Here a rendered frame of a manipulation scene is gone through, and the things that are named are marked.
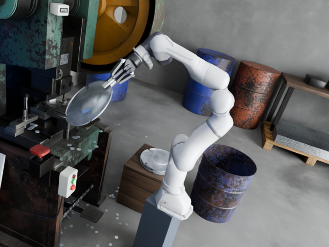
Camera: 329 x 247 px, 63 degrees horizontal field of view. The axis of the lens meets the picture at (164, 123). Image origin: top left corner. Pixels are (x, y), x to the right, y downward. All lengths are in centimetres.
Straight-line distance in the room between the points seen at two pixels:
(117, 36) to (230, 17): 297
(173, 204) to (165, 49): 79
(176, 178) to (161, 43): 68
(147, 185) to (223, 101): 95
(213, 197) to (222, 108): 100
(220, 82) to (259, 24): 320
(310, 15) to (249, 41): 87
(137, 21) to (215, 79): 58
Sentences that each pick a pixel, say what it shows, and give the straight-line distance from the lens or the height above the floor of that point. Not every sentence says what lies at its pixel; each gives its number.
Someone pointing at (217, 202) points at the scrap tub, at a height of 21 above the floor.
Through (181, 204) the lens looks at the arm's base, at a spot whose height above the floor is 52.
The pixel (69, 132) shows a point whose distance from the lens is 155.
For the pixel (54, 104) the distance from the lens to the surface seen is 163.
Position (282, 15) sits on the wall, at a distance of 449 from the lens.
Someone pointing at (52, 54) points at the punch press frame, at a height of 112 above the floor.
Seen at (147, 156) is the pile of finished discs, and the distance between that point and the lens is 202.
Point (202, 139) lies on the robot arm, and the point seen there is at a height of 90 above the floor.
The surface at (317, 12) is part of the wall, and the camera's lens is 455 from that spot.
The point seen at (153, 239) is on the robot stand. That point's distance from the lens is 167.
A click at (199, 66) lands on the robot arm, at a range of 132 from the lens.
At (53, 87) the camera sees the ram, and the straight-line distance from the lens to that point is 147.
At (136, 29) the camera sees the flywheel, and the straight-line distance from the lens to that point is 162.
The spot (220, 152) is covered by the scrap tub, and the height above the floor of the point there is 41.
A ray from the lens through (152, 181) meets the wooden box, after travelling 190.
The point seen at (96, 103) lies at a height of 91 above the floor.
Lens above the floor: 147
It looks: 25 degrees down
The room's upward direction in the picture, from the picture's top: 15 degrees clockwise
